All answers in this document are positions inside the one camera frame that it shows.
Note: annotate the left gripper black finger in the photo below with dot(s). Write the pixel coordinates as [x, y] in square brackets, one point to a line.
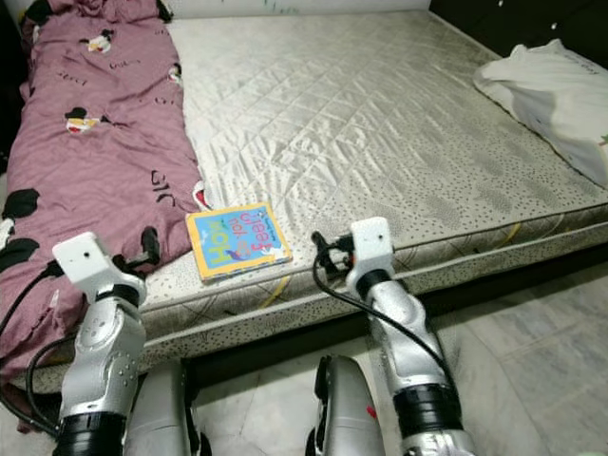
[150, 245]

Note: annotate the colourful children's book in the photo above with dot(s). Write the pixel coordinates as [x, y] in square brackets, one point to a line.
[237, 239]

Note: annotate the dark bed frame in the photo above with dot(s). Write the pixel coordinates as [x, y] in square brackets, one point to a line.
[513, 285]

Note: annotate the grey left robot leg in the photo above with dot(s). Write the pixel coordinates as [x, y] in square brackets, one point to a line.
[161, 408]

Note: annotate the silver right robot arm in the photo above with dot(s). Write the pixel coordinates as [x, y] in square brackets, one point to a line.
[408, 351]

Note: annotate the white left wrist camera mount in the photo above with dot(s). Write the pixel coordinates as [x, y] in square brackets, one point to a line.
[95, 264]

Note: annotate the white quilted mattress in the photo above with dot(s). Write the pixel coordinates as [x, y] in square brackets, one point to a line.
[342, 123]

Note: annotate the grey robot leg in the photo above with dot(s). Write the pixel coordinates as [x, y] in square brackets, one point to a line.
[161, 408]
[347, 408]

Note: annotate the white pillow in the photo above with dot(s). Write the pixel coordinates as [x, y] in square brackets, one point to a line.
[551, 104]

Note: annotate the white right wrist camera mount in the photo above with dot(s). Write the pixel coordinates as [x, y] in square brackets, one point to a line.
[372, 247]

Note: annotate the mauve cartoon print quilt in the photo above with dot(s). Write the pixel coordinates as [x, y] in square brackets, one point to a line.
[95, 171]

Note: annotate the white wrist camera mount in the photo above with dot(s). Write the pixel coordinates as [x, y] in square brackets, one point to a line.
[95, 264]
[372, 247]

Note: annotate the grey right robot leg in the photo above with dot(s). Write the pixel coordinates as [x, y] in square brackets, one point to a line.
[347, 408]

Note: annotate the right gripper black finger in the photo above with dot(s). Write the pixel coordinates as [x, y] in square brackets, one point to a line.
[322, 251]

